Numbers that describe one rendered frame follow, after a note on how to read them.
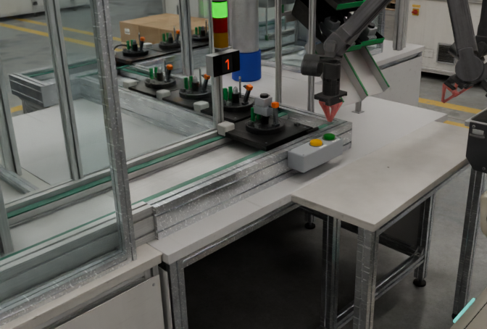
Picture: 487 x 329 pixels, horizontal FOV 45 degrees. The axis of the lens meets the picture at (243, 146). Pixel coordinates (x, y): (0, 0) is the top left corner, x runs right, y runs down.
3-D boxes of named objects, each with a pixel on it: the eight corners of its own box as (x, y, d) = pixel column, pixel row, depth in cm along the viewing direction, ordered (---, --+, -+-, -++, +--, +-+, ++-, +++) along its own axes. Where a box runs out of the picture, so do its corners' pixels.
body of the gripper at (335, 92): (313, 100, 194) (314, 78, 191) (332, 93, 200) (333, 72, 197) (329, 104, 189) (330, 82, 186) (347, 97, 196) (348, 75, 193)
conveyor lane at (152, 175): (330, 147, 219) (330, 122, 215) (145, 232, 164) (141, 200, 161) (273, 129, 237) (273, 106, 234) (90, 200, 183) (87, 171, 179)
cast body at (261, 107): (275, 114, 205) (275, 94, 202) (267, 117, 202) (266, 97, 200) (258, 109, 211) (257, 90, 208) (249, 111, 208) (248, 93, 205)
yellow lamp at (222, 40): (231, 46, 199) (230, 31, 197) (220, 48, 196) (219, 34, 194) (221, 44, 202) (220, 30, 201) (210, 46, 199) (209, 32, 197)
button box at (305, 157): (343, 154, 202) (343, 137, 199) (304, 173, 188) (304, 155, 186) (326, 149, 206) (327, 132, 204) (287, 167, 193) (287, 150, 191)
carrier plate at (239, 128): (312, 132, 208) (312, 126, 207) (266, 151, 193) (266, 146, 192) (264, 117, 224) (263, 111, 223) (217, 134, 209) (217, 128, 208)
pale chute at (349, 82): (361, 101, 228) (368, 95, 224) (337, 108, 221) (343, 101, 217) (328, 42, 236) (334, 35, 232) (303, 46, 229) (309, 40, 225)
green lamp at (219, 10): (230, 16, 195) (230, 1, 194) (219, 18, 192) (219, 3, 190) (220, 14, 199) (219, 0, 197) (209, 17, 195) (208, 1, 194)
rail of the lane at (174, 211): (351, 147, 218) (352, 119, 213) (158, 240, 160) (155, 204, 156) (339, 143, 221) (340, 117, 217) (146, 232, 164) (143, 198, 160)
